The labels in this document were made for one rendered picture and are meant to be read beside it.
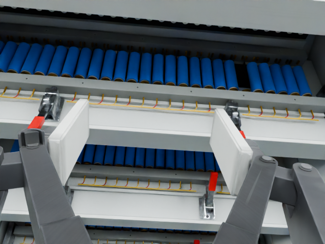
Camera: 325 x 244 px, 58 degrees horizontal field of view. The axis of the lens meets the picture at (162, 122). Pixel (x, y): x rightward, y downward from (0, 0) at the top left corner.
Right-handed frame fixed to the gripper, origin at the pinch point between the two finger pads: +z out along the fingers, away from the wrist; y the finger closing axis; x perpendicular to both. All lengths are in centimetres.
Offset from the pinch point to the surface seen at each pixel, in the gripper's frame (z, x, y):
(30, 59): 28.9, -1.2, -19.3
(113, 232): 35, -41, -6
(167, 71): 29.0, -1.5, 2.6
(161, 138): 21.4, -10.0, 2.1
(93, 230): 35, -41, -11
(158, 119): 22.7, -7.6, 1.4
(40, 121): 16.8, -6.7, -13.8
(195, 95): 24.3, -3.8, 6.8
